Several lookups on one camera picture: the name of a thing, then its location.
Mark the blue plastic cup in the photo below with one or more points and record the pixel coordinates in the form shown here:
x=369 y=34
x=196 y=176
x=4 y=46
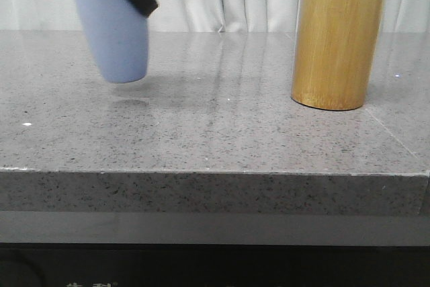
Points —
x=117 y=35

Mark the bamboo cylinder holder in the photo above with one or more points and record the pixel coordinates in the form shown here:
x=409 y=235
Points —
x=334 y=52

